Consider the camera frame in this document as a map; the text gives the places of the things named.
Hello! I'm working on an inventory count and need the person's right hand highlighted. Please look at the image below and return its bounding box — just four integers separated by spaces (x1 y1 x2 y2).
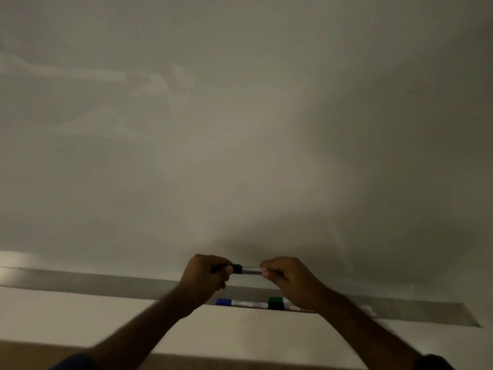
260 257 333 315

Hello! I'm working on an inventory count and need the person's left hand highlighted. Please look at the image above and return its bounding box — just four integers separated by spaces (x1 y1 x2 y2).
178 254 235 316

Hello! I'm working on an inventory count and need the black capped whiteboard marker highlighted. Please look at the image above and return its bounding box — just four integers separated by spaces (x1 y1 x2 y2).
211 263 267 275

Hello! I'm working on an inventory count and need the person's left forearm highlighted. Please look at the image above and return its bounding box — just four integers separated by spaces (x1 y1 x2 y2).
88 291 194 370

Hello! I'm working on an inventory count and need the person's right forearm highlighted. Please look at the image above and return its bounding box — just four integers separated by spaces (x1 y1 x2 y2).
318 290 424 370

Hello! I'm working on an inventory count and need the green capped whiteboard marker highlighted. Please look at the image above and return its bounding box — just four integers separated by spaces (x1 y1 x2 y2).
268 297 306 312

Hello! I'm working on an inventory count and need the blue capped whiteboard marker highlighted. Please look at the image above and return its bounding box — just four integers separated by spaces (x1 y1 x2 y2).
215 298 270 310

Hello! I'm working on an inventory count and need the grey metal marker tray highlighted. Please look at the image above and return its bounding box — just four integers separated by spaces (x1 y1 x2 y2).
0 266 483 328

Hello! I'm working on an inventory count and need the white whiteboard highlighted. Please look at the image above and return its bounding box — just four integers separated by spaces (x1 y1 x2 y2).
0 0 493 305

